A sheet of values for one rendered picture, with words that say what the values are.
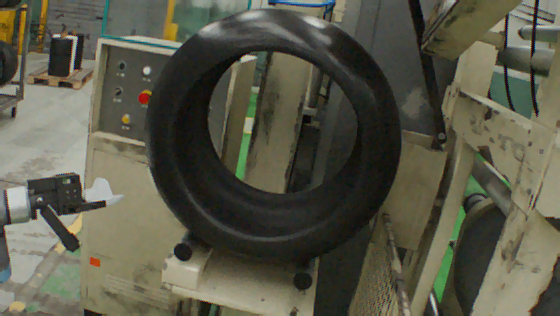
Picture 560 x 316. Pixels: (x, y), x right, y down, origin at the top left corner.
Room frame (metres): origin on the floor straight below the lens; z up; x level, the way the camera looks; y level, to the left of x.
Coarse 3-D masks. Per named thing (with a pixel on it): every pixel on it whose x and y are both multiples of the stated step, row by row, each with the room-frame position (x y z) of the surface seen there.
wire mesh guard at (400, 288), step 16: (384, 224) 1.19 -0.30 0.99; (368, 256) 1.34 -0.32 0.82; (384, 256) 1.12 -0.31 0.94; (400, 272) 0.91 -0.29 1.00; (368, 288) 1.18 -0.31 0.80; (384, 288) 1.00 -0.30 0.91; (400, 288) 0.84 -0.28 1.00; (352, 304) 1.35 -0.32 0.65; (368, 304) 1.12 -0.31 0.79; (384, 304) 0.94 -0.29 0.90; (400, 304) 0.78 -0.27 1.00
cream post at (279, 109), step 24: (288, 0) 1.36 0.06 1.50; (312, 0) 1.36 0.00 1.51; (264, 72) 1.36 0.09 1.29; (288, 72) 1.36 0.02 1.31; (264, 96) 1.36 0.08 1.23; (288, 96) 1.36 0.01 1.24; (264, 120) 1.36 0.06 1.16; (288, 120) 1.36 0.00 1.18; (264, 144) 1.36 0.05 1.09; (288, 144) 1.36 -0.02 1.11; (264, 168) 1.36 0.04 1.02; (288, 168) 1.36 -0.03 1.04; (240, 312) 1.36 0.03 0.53
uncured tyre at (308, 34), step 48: (192, 48) 1.02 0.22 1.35; (240, 48) 1.00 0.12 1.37; (288, 48) 0.99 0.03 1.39; (336, 48) 1.00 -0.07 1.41; (192, 96) 1.28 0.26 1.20; (384, 96) 1.01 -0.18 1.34; (192, 144) 1.28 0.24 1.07; (384, 144) 0.98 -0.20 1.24; (192, 192) 1.18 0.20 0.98; (240, 192) 1.27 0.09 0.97; (336, 192) 1.25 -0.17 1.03; (384, 192) 1.01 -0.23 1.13; (240, 240) 0.99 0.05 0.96; (288, 240) 0.99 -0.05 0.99; (336, 240) 0.99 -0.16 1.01
